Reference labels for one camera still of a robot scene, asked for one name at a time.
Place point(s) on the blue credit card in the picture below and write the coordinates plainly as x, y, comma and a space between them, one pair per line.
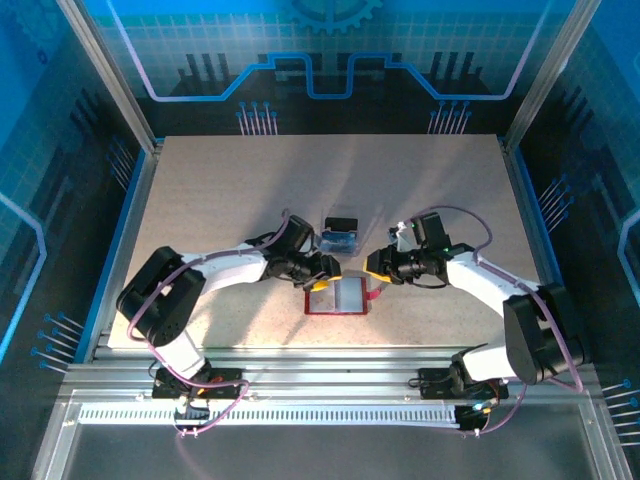
341, 236

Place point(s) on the red card holder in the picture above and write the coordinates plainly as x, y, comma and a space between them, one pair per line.
350, 300

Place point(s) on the black credit card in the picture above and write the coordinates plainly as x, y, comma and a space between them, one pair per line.
341, 224

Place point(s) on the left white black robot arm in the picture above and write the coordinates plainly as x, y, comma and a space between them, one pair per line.
160, 295

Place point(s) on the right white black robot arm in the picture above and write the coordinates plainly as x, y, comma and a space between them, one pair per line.
540, 340

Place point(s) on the clear acrylic card stand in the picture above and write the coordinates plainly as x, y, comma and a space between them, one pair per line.
340, 210

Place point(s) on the small black electronics box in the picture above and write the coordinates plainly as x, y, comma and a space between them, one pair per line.
472, 417
192, 412

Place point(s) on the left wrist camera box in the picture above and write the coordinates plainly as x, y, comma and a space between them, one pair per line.
301, 231

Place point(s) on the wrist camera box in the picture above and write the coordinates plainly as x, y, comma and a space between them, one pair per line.
301, 231
430, 230

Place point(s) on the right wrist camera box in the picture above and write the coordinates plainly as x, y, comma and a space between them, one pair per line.
430, 230

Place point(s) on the aluminium front frame rail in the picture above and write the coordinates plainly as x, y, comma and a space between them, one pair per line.
325, 362

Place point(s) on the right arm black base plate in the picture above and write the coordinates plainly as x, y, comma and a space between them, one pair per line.
435, 384

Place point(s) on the aluminium side rail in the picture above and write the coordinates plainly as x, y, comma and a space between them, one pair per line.
135, 225
531, 225

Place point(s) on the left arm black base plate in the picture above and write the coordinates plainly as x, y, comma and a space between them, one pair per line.
225, 384

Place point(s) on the aluminium corner post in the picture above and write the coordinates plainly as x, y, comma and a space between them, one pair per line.
117, 85
542, 85

